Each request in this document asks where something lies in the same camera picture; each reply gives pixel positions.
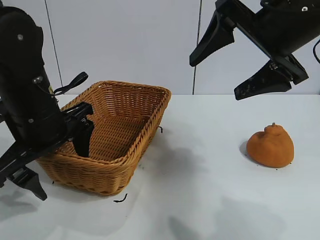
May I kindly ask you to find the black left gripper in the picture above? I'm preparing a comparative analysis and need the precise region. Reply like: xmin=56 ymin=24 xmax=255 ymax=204
xmin=0 ymin=84 xmax=95 ymax=202

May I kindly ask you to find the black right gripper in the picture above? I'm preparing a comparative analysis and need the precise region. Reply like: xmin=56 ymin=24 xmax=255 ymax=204
xmin=189 ymin=0 xmax=320 ymax=101

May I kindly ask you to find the brown woven wicker basket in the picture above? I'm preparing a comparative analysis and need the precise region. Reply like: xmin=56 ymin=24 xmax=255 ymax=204
xmin=36 ymin=80 xmax=173 ymax=196

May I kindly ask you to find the squashed orange soft toy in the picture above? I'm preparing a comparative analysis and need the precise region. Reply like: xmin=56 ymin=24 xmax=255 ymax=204
xmin=246 ymin=122 xmax=295 ymax=168

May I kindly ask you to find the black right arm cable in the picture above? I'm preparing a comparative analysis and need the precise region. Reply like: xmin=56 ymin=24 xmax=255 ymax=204
xmin=311 ymin=38 xmax=320 ymax=64

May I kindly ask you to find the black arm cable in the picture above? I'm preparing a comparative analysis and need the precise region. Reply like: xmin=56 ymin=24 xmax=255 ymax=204
xmin=51 ymin=71 xmax=89 ymax=96
xmin=311 ymin=38 xmax=320 ymax=64

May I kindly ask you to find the curved black string piece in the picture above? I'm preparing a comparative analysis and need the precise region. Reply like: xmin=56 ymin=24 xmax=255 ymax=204
xmin=113 ymin=193 xmax=129 ymax=204

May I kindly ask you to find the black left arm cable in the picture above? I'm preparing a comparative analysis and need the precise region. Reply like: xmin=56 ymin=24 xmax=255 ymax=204
xmin=51 ymin=71 xmax=89 ymax=96

